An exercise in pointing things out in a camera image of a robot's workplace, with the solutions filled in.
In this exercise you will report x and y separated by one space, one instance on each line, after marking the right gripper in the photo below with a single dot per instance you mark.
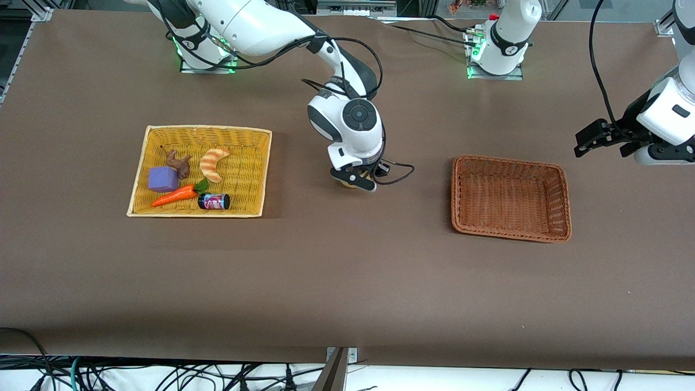
381 168

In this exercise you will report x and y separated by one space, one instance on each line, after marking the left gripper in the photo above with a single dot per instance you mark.
625 132

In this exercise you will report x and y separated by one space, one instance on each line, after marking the yellowish clear tape roll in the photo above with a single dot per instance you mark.
347 185

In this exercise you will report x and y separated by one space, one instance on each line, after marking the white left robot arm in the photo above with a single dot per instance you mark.
507 49

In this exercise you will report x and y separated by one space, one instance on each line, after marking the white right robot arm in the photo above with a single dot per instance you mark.
255 21

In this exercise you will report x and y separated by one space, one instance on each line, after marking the yellow wicker basket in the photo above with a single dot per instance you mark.
244 163

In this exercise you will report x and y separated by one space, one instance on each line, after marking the brown wicker basket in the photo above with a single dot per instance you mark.
478 206

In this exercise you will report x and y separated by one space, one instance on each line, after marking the dark soda can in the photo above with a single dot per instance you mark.
214 202

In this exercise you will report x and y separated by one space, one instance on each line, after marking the toy croissant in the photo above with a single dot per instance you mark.
209 165

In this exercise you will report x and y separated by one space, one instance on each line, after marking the grey box behind table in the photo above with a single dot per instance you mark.
353 8

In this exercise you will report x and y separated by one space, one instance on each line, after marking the brown toy lion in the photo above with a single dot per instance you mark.
180 165

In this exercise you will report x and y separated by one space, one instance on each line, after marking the orange toy carrot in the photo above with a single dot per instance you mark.
174 196

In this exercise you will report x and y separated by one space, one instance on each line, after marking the purple foam cube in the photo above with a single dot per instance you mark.
163 179

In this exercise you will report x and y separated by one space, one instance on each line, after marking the aluminium frame profile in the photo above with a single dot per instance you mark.
43 13
665 24

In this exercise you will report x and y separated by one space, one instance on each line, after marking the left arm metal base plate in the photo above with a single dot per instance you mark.
494 77

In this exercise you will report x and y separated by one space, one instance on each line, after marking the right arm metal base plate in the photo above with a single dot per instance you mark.
206 70

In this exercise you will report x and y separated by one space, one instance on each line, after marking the aluminium table leg bracket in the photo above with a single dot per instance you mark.
336 374

